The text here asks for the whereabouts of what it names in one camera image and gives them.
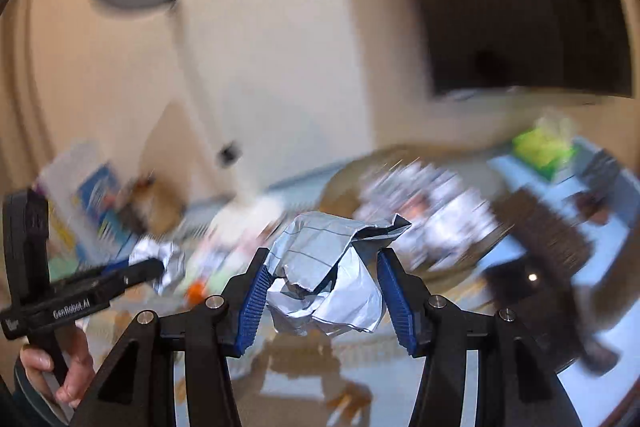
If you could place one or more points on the white chart booklet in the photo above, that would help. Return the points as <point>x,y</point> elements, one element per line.
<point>60,172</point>

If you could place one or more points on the patterned table mat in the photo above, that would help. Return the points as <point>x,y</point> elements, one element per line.
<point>300,377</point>

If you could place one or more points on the dark woven mat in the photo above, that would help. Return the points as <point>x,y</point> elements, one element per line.
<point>545,227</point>

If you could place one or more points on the black glossy object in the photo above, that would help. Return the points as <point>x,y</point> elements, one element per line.
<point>550,307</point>

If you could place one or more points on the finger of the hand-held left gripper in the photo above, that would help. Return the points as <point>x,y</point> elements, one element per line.
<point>112,266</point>
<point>135,274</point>

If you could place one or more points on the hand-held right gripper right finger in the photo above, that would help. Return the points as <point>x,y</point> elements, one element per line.
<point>395,302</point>

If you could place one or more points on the blue picture book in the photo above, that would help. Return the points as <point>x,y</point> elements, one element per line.
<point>100,197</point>

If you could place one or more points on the green tissue pack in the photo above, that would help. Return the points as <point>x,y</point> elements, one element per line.
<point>542,149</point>

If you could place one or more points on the brown paper pen holder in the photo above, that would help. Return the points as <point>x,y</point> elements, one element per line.
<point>155,204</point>

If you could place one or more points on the orange fruit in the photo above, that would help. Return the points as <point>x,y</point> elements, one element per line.
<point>196,291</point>

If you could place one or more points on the person's left hand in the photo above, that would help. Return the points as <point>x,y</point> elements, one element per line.
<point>75,367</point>

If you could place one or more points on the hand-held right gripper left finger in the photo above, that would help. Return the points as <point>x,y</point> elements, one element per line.
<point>255,302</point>

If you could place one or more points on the lined paper ball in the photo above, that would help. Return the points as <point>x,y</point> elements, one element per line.
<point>167,264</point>
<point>325,267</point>

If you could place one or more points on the grey phone stand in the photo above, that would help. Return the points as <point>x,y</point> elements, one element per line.
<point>600,187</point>

